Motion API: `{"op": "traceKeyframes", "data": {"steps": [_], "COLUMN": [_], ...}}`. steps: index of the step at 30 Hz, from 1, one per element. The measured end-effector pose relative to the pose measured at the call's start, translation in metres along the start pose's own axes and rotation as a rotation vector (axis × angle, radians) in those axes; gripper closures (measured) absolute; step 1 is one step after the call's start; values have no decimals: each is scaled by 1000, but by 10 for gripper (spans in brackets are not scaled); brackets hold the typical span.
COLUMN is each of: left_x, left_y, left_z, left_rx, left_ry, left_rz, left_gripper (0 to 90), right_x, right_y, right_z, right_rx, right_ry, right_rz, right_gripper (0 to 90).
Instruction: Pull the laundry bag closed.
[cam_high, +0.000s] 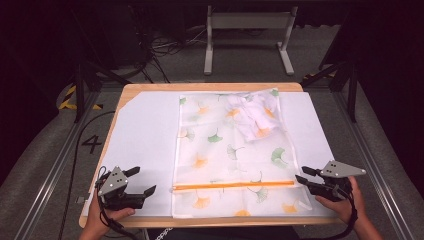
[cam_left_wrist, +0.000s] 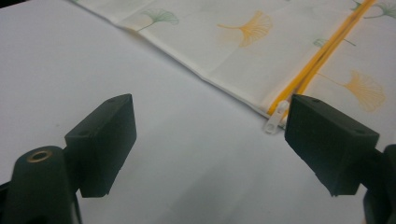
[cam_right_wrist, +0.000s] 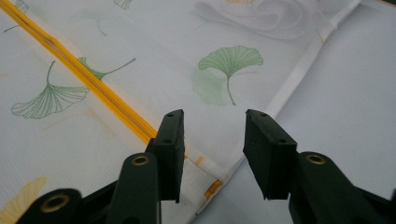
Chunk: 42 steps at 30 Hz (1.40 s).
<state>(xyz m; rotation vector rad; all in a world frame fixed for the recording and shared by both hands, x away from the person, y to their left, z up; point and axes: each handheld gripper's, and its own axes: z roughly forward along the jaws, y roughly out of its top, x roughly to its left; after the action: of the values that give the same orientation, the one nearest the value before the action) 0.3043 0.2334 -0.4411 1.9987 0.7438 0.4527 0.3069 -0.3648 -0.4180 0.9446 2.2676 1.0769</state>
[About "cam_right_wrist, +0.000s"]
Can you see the white leaf-print mesh bag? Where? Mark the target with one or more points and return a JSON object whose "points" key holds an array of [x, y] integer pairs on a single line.
{"points": [[155, 62]]}

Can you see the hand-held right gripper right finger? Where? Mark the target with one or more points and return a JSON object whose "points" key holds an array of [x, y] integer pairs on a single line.
{"points": [[280, 168]]}

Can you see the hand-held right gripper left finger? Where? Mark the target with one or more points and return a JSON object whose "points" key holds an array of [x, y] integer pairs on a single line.
{"points": [[162, 161]]}

